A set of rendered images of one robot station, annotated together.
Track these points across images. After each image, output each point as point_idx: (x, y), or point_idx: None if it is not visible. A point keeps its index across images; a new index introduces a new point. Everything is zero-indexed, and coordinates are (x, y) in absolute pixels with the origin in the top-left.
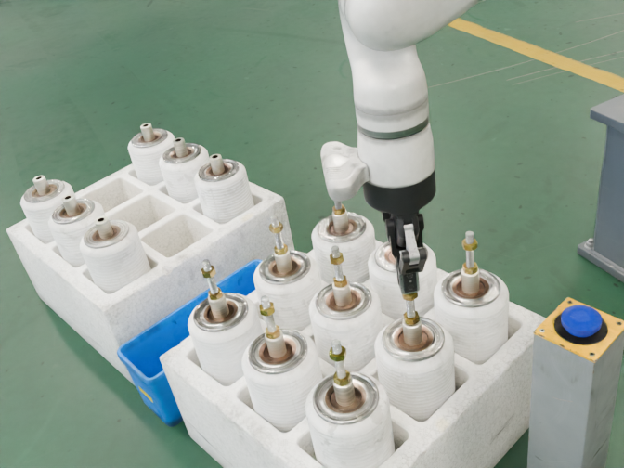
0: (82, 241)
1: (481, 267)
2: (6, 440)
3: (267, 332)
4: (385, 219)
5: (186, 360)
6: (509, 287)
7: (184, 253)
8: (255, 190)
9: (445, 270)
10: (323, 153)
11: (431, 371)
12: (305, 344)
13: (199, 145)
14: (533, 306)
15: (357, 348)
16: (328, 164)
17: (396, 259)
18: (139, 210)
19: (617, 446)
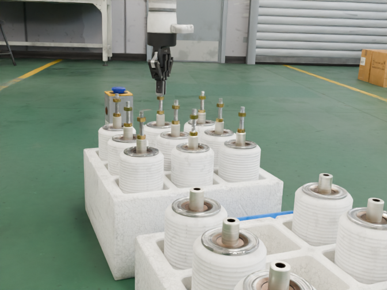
0: (348, 194)
1: (2, 269)
2: None
3: (222, 118)
4: (170, 53)
5: (266, 176)
6: (10, 252)
7: (255, 221)
8: (155, 251)
9: (25, 278)
10: (186, 25)
11: None
12: (205, 130)
13: (202, 240)
14: (18, 239)
15: None
16: (188, 25)
17: (166, 76)
18: None
19: (79, 196)
